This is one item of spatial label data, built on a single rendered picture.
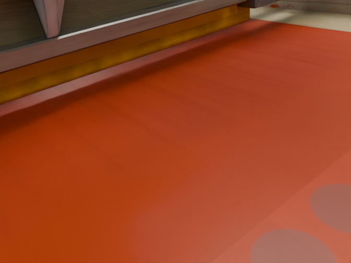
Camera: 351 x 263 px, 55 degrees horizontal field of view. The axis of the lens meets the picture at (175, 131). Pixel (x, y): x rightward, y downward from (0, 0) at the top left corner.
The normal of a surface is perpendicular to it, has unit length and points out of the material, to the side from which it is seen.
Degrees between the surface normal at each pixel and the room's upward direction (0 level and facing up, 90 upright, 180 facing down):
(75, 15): 90
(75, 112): 0
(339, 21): 0
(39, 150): 0
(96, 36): 90
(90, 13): 90
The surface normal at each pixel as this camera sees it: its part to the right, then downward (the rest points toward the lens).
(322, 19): -0.11, -0.86
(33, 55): 0.62, 0.33
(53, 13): 0.61, 0.66
